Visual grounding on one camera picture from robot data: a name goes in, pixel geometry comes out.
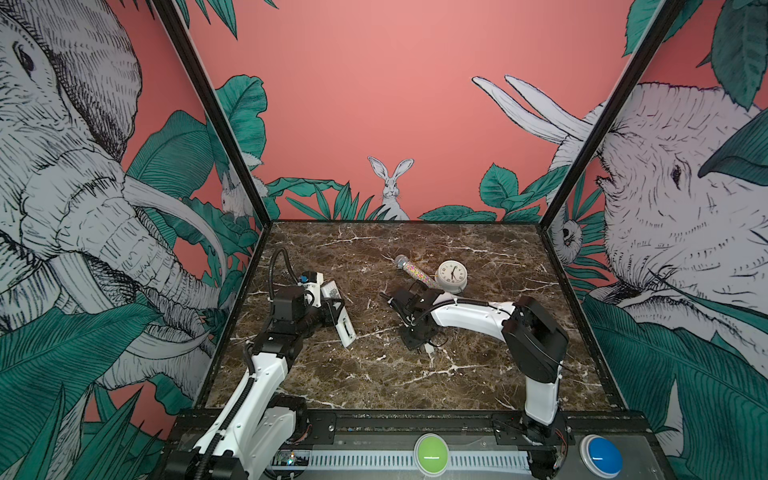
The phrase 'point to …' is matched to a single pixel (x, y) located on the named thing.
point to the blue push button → (601, 456)
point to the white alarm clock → (451, 276)
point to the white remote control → (344, 325)
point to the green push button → (431, 454)
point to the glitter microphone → (402, 262)
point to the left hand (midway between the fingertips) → (342, 298)
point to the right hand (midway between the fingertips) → (407, 340)
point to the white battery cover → (429, 347)
